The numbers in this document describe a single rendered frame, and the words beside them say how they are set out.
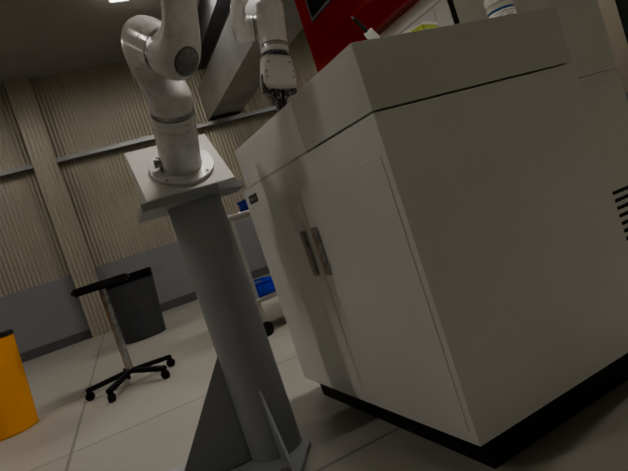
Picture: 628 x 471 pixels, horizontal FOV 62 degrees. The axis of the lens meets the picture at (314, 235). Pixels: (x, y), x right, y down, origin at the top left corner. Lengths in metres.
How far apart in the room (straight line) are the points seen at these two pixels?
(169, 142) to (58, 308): 6.49
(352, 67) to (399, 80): 0.10
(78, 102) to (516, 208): 7.41
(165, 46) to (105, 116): 6.86
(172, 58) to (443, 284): 0.81
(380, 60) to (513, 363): 0.72
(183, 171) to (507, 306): 0.94
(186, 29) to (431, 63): 0.58
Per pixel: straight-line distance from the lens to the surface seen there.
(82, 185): 7.97
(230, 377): 1.60
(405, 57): 1.20
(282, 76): 1.60
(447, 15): 1.84
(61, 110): 8.22
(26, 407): 3.58
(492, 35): 1.38
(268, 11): 1.65
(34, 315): 7.93
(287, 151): 1.52
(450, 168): 1.19
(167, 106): 1.45
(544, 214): 1.36
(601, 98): 2.20
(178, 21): 1.36
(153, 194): 1.53
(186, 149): 1.52
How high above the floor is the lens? 0.66
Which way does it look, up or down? 2 degrees down
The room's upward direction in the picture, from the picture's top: 18 degrees counter-clockwise
